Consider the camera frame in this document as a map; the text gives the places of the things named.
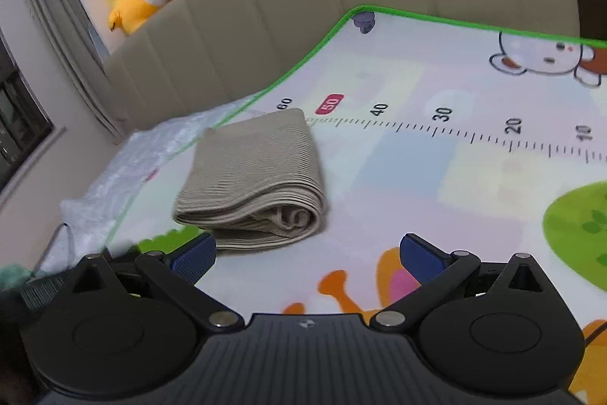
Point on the beige striped pants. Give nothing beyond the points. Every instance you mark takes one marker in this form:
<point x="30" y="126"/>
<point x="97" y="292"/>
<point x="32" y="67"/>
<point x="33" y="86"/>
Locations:
<point x="256" y="158"/>

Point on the cartoon printed play mat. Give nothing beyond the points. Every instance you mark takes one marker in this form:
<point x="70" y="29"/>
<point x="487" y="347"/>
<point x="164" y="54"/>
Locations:
<point x="427" y="177"/>

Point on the dark window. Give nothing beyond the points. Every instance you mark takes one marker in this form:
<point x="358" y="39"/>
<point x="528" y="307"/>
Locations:
<point x="19" y="115"/>

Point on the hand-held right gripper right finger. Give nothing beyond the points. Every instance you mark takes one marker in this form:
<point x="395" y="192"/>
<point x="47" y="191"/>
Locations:
<point x="422" y="260"/>

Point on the white quilted bedsheet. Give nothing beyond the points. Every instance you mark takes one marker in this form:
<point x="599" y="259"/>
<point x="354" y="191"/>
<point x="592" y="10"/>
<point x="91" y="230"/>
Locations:
<point x="142" y="149"/>

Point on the grey curtain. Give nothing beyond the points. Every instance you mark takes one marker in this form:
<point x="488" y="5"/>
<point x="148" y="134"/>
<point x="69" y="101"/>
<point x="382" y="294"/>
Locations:
<point x="57" y="6"/>

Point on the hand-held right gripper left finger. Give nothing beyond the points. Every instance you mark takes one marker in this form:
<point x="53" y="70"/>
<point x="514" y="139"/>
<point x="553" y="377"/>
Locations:
<point x="197" y="255"/>

